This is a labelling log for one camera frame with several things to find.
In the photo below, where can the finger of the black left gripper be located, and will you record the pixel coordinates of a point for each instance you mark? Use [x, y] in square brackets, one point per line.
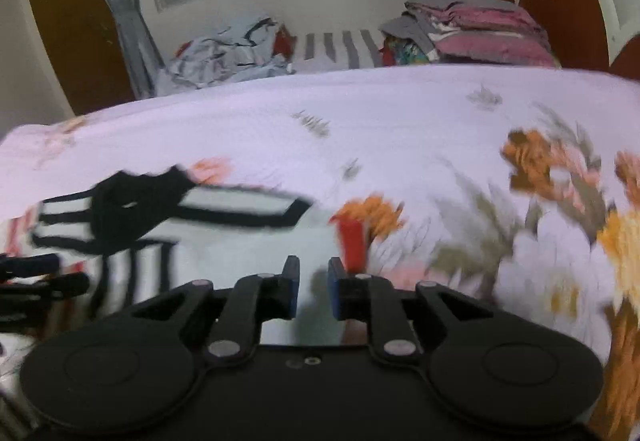
[21, 298]
[27, 267]

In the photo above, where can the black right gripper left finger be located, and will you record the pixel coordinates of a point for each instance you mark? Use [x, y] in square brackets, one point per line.
[242, 309]

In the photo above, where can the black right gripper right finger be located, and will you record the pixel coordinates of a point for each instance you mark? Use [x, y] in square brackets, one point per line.
[373, 301]

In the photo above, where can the striped black red white shirt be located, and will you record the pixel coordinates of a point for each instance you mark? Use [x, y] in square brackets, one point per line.
[139, 236]

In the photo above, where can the crumpled grey white clothes pile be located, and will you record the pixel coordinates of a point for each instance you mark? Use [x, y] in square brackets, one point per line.
[248, 48]

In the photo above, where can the floral white bed sheet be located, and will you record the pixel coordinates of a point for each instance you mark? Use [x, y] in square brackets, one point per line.
[503, 203]

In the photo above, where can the grey striped white mattress cover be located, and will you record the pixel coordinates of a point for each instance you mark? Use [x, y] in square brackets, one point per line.
[338, 51]

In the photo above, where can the colourful folded cloth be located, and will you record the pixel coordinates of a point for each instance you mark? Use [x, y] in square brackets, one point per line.
[397, 51]

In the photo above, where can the brown wooden door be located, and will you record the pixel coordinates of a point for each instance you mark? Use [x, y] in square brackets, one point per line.
[81, 42]

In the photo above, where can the pink grey folded blankets stack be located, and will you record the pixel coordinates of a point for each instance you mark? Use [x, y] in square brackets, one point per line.
[474, 31]

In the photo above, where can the red white scalloped headboard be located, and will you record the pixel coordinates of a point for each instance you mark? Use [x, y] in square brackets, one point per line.
[588, 35]

